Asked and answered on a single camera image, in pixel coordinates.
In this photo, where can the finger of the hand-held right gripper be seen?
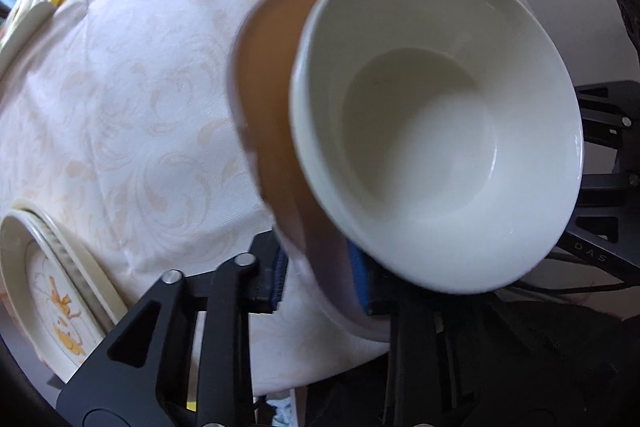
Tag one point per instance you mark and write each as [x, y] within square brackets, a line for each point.
[610, 112]
[610, 191]

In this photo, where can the white round plate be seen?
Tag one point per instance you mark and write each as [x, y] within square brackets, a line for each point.
[95, 264]

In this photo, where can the cream patterned tablecloth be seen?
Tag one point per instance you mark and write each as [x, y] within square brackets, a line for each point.
[150, 107]

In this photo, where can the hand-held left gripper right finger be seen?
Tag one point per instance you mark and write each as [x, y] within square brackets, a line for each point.
[365, 292]

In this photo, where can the cream bowl with cartoon print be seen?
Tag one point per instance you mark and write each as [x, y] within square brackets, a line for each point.
[425, 132]

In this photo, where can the cream plate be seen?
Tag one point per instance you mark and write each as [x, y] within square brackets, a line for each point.
[25, 29]

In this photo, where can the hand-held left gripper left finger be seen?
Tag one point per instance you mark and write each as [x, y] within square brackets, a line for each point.
[280, 279]

